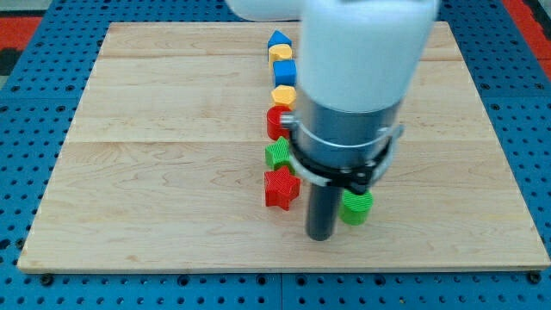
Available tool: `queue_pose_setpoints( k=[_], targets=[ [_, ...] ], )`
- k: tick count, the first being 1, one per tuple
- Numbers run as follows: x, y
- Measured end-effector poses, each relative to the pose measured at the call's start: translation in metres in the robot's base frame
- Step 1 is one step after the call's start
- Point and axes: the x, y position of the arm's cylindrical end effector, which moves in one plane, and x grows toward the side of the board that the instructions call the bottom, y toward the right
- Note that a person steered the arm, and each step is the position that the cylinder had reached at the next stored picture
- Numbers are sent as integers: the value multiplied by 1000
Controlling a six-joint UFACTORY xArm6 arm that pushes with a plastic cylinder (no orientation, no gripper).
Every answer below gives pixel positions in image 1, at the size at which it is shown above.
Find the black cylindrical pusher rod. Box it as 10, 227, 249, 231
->
306, 184, 343, 241

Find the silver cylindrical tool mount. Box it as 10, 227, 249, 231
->
280, 90, 404, 195

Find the green cylinder block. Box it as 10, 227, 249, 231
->
338, 190, 374, 226

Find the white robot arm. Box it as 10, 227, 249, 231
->
228, 0, 440, 241

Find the red star block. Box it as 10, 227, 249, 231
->
263, 166, 300, 211

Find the green star block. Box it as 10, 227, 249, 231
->
264, 136, 295, 175

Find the red cylinder block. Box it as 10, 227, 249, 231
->
266, 106, 290, 140

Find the yellow hexagon block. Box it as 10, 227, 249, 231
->
270, 85, 297, 110

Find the blue cube block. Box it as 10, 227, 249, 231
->
273, 59, 296, 87

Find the yellow pentagon block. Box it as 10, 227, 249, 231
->
268, 44, 293, 66

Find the blue triangle block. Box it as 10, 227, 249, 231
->
267, 29, 293, 49

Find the wooden board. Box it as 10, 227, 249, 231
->
17, 22, 550, 274

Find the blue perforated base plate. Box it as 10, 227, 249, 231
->
1, 0, 550, 309

